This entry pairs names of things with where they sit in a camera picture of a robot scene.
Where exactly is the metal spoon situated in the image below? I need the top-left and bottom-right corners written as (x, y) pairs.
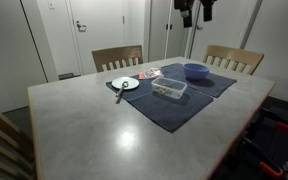
top-left (116, 81), bottom-right (128, 104)

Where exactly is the light wooden chair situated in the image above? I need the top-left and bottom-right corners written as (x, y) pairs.
top-left (203, 45), bottom-right (264, 75)

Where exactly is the wall light switch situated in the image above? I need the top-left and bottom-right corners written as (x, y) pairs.
top-left (48, 0), bottom-right (56, 10)

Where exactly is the blue bowl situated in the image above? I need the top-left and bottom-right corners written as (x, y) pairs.
top-left (184, 63), bottom-right (209, 80)

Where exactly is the wooden chair by door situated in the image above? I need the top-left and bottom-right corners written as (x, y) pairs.
top-left (92, 45), bottom-right (143, 72)

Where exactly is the clear plastic container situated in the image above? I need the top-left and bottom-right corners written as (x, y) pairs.
top-left (151, 77), bottom-right (187, 99)

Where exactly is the dark blue placemat under bowl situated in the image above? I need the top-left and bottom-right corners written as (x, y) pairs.
top-left (161, 63), bottom-right (236, 98)

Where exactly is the orange black clamp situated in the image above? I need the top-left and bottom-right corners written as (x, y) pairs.
top-left (243, 137), bottom-right (284, 179)

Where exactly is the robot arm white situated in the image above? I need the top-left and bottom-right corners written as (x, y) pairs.
top-left (174, 0), bottom-right (217, 28)

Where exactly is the white plate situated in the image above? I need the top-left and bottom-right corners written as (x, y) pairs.
top-left (112, 77), bottom-right (139, 90)

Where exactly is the clear snack bag orange label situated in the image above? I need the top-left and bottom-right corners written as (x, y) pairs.
top-left (138, 68), bottom-right (163, 80)

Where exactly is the white door with handle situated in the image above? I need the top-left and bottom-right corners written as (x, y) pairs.
top-left (69, 0), bottom-right (123, 75)

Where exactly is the dark blue placemat near plate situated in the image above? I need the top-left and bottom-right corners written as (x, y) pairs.
top-left (105, 74), bottom-right (215, 134)

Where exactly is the wooden chair foreground corner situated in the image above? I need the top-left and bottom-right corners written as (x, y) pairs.
top-left (0, 112), bottom-right (37, 180)

